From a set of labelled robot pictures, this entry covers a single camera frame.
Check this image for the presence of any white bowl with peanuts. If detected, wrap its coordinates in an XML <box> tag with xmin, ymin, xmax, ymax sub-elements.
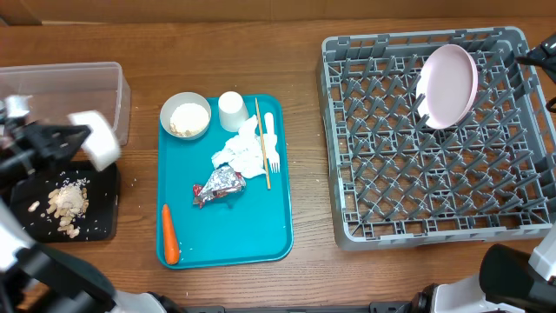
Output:
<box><xmin>68</xmin><ymin>110</ymin><xmax>121</xmax><ymax>171</ymax></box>

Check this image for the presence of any silver red foil wrapper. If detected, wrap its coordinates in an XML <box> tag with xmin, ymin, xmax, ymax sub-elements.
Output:
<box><xmin>193</xmin><ymin>165</ymin><xmax>246</xmax><ymax>209</ymax></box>

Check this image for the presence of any pink round plate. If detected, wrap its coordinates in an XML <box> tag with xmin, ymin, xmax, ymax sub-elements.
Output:
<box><xmin>415</xmin><ymin>44</ymin><xmax>479</xmax><ymax>130</ymax></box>

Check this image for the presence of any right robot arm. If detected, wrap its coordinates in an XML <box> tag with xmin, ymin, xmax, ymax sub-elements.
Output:
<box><xmin>369</xmin><ymin>27</ymin><xmax>555</xmax><ymax>312</ymax></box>

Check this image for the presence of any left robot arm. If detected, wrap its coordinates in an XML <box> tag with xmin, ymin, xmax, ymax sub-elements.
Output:
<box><xmin>1</xmin><ymin>95</ymin><xmax>184</xmax><ymax>312</ymax></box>

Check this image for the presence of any black plastic waste bin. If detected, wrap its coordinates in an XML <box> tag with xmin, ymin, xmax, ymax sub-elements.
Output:
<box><xmin>8</xmin><ymin>161</ymin><xmax>121</xmax><ymax>243</ymax></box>

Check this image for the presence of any grey dishwasher rack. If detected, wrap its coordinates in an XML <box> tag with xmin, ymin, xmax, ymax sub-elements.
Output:
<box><xmin>317</xmin><ymin>26</ymin><xmax>555</xmax><ymax>250</ymax></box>

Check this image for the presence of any clear plastic storage bin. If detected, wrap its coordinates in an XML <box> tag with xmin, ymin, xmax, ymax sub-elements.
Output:
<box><xmin>1</xmin><ymin>62</ymin><xmax>131</xmax><ymax>146</ymax></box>

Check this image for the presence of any pile of peanuts and rice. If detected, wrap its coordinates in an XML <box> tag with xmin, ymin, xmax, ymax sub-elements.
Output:
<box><xmin>28</xmin><ymin>178</ymin><xmax>90</xmax><ymax>239</ymax></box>

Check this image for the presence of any grey bowl with rice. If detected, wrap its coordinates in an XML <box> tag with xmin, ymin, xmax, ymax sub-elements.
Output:
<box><xmin>159</xmin><ymin>92</ymin><xmax>212</xmax><ymax>140</ymax></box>

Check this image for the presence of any orange carrot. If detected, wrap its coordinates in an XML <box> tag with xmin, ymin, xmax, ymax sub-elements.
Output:
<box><xmin>162</xmin><ymin>204</ymin><xmax>180</xmax><ymax>265</ymax></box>

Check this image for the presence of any teal serving tray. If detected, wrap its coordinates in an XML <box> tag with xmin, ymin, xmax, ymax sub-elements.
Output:
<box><xmin>157</xmin><ymin>94</ymin><xmax>294</xmax><ymax>270</ymax></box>

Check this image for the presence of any white plastic cup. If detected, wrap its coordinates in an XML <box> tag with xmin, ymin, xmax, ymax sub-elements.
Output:
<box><xmin>218</xmin><ymin>91</ymin><xmax>249</xmax><ymax>132</ymax></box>

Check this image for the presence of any crumpled white napkin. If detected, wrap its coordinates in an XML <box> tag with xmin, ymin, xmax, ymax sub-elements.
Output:
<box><xmin>211</xmin><ymin>116</ymin><xmax>266</xmax><ymax>178</ymax></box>

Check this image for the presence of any wooden chopstick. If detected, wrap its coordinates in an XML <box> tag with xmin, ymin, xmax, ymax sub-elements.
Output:
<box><xmin>255</xmin><ymin>98</ymin><xmax>271</xmax><ymax>190</ymax></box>

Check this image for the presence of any white plastic fork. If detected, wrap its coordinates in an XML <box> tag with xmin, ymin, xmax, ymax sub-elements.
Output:
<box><xmin>264</xmin><ymin>112</ymin><xmax>280</xmax><ymax>173</ymax></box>

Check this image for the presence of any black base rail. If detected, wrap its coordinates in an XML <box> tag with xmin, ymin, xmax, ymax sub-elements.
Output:
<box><xmin>182</xmin><ymin>302</ymin><xmax>411</xmax><ymax>313</ymax></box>

